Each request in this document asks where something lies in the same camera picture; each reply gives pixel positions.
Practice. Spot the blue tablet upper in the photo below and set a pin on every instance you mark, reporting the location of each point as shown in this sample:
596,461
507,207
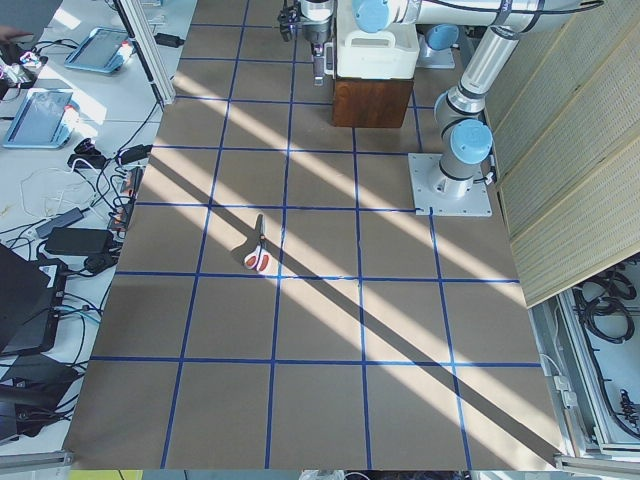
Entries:
104,51

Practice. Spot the black power strip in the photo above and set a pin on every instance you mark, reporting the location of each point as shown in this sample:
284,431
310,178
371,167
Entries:
127,186

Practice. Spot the blue tablet lower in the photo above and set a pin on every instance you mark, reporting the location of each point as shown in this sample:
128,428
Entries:
45,120

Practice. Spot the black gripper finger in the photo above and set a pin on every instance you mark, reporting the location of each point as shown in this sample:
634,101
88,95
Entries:
318,64

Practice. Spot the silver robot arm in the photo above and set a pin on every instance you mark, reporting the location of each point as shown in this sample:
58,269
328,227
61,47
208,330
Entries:
467,140

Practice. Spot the beige pegboard panel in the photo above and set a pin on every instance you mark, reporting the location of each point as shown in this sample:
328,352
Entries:
565,116

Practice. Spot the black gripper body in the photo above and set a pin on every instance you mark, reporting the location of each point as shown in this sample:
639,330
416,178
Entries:
316,31

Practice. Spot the black laptop computer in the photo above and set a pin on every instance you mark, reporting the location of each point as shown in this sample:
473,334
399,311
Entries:
31,293

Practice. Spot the orange handled scissors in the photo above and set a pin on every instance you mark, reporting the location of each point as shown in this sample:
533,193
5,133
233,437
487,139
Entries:
259,259

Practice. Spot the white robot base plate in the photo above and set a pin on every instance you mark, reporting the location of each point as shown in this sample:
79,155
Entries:
436,194

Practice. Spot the aluminium frame post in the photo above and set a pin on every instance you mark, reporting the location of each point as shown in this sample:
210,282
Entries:
135,22

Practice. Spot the white plastic tray box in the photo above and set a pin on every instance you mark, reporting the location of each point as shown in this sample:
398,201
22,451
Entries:
371,45

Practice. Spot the blue tablet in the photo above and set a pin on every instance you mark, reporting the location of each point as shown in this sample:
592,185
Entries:
104,51
45,120

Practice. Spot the black power adapter brick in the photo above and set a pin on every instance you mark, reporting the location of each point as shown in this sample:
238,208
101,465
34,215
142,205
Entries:
78,241

